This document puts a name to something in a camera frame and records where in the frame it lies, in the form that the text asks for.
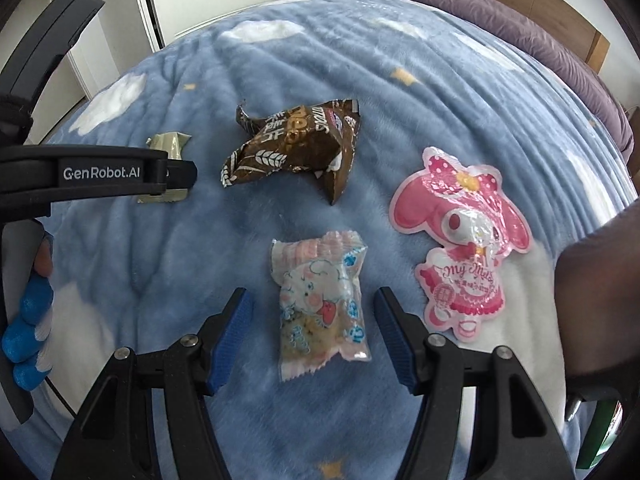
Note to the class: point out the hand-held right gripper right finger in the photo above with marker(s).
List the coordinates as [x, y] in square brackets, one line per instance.
[395, 345]

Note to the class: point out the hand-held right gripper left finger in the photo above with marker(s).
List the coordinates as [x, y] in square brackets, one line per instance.
[230, 345]

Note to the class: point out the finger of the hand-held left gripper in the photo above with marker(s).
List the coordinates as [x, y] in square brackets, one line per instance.
[50, 45]
[182, 175]

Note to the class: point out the pale green snack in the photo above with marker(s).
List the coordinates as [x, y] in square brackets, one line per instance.
[170, 142]

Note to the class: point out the clear cartoon-print snack packet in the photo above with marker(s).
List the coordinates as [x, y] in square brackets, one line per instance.
[320, 305]

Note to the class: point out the pink character-shaped candy packet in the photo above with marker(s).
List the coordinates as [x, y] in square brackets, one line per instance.
[460, 280]

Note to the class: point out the brown snack wrapper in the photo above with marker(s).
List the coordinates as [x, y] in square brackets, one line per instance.
[295, 150]

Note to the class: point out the person's left hand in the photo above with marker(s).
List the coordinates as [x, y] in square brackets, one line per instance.
[30, 305]

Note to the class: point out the blue cloud-print blanket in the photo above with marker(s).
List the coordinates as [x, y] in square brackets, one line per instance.
[400, 85]

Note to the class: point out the wooden headboard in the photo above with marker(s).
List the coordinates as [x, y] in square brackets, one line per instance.
[560, 5]

